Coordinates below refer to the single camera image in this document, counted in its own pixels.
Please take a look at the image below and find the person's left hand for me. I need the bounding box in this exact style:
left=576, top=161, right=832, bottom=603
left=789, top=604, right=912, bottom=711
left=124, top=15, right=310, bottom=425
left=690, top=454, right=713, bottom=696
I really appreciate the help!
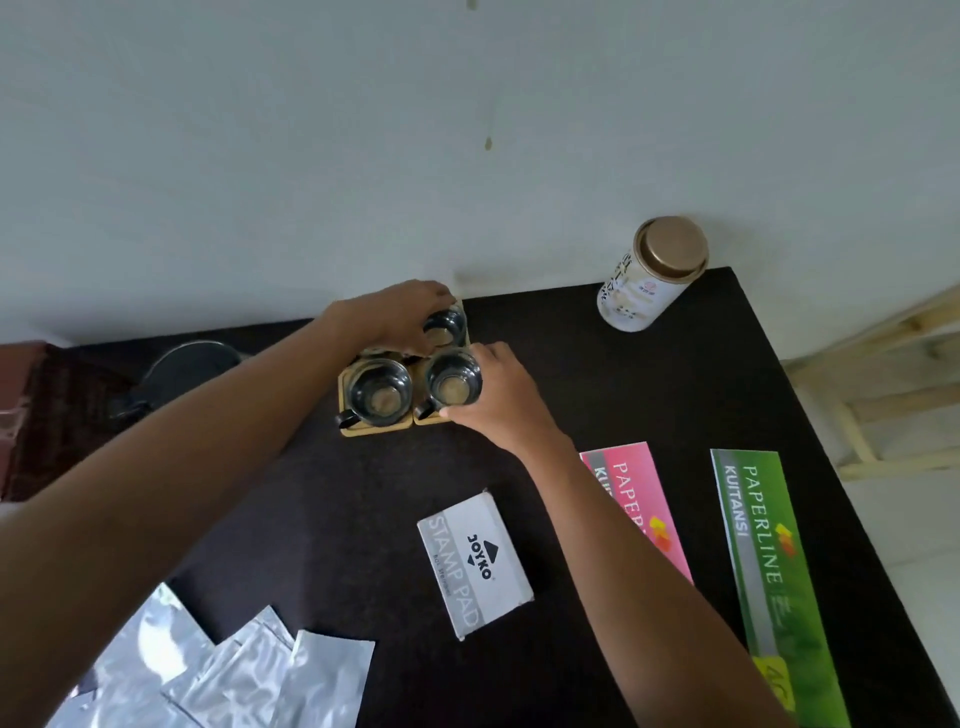
left=322, top=279, right=457, bottom=358

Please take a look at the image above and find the person's right hand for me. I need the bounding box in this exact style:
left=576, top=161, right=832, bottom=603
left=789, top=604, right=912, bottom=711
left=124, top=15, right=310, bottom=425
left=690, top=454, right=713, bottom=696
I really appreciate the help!
left=438, top=341, right=571, bottom=460

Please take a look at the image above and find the glass teapot black lid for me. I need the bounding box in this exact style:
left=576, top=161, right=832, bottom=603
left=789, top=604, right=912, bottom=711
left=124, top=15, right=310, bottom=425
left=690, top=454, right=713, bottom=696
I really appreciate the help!
left=107, top=341, right=245, bottom=421

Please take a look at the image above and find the gold canister lid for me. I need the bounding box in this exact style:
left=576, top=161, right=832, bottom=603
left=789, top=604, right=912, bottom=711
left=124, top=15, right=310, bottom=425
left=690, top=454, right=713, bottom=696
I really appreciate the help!
left=633, top=215, right=710, bottom=285

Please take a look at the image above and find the red tea set box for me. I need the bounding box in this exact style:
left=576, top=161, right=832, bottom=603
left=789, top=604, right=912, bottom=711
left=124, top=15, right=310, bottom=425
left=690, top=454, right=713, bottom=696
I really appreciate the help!
left=0, top=341, right=140, bottom=502

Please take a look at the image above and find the pile of silver foil sachets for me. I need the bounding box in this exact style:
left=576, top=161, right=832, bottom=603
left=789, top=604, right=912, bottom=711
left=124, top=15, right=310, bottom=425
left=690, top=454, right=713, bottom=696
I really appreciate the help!
left=44, top=583, right=376, bottom=728

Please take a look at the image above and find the person's right forearm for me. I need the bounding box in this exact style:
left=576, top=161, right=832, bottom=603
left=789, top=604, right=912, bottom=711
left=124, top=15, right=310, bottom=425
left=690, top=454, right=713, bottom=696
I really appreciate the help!
left=521, top=434, right=796, bottom=728

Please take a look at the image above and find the person's left forearm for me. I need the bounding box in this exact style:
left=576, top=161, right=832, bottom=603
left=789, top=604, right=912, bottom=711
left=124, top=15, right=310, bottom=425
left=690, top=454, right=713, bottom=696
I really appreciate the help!
left=0, top=299, right=361, bottom=728

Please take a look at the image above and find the grey stamp pad box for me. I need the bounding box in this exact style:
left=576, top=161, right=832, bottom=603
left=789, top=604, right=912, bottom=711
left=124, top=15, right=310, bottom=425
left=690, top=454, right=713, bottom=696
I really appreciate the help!
left=416, top=490, right=535, bottom=643

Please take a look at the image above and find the pink receipt book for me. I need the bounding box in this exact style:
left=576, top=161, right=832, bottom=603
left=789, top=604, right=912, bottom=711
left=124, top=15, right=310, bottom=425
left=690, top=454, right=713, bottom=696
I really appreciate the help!
left=579, top=441, right=695, bottom=585

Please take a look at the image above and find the white printed canister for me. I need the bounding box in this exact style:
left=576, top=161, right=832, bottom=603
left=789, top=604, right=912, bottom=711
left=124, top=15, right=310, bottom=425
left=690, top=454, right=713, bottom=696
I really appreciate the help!
left=596, top=239, right=699, bottom=334

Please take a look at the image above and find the black table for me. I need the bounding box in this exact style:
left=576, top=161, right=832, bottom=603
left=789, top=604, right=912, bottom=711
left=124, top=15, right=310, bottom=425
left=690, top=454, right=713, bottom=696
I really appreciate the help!
left=0, top=267, right=960, bottom=728

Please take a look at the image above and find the green receipt book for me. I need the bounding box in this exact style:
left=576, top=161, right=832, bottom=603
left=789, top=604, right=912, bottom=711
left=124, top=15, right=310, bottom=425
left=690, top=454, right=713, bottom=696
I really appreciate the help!
left=710, top=448, right=853, bottom=728

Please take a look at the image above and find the wooden side table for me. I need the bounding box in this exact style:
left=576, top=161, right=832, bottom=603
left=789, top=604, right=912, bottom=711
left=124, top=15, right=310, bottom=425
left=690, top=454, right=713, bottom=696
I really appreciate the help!
left=783, top=284, right=960, bottom=481

